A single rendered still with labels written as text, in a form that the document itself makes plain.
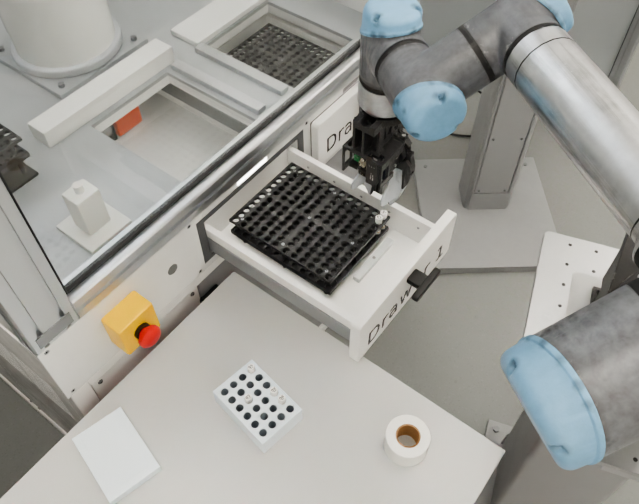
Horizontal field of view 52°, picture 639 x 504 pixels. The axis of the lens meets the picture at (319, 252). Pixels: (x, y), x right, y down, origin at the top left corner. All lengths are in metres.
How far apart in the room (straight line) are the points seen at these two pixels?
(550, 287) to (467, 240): 0.99
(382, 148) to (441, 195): 1.43
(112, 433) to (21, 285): 0.32
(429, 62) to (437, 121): 0.07
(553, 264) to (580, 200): 1.23
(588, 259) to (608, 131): 0.72
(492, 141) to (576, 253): 0.83
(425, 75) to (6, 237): 0.53
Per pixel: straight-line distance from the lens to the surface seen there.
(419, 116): 0.77
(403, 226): 1.21
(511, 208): 2.40
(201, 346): 1.19
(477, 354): 2.08
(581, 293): 1.32
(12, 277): 0.91
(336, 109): 1.32
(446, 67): 0.79
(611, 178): 0.66
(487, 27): 0.80
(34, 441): 2.08
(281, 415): 1.09
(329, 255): 1.11
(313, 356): 1.16
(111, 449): 1.13
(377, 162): 0.95
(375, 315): 1.03
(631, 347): 0.57
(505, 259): 2.26
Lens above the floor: 1.79
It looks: 53 degrees down
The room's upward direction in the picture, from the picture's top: straight up
